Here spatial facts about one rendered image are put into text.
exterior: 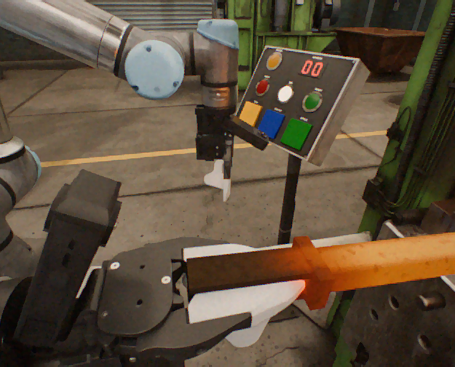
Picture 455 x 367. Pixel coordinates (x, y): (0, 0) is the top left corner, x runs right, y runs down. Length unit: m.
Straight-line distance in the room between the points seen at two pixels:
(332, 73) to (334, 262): 0.65
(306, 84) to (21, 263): 0.81
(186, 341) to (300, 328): 1.37
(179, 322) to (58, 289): 0.07
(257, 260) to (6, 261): 0.59
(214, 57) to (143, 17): 7.61
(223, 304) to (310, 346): 1.32
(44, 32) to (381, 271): 0.46
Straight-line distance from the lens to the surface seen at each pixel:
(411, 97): 0.92
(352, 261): 0.25
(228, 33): 0.55
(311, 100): 0.82
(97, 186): 0.17
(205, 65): 0.55
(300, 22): 5.36
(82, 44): 0.44
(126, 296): 0.21
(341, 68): 0.82
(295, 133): 0.80
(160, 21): 8.14
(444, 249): 0.31
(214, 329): 0.19
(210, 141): 0.60
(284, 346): 1.49
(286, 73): 0.91
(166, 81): 0.41
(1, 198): 0.71
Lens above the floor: 1.31
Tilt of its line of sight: 33 degrees down
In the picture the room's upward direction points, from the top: straight up
